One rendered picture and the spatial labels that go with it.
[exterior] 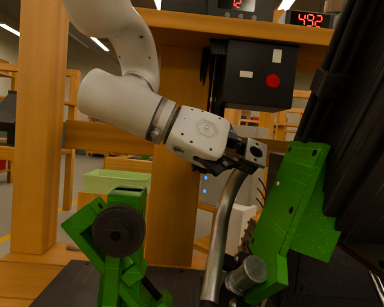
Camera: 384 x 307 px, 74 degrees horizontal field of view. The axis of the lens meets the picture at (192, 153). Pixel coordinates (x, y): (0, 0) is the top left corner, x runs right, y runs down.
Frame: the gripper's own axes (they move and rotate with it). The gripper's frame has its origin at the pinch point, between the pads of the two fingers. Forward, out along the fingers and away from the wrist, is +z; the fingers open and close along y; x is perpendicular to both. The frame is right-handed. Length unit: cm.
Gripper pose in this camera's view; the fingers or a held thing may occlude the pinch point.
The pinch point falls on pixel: (247, 158)
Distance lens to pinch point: 49.0
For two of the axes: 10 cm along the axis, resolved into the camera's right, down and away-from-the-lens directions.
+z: 9.2, 3.9, 0.8
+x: -3.1, 5.7, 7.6
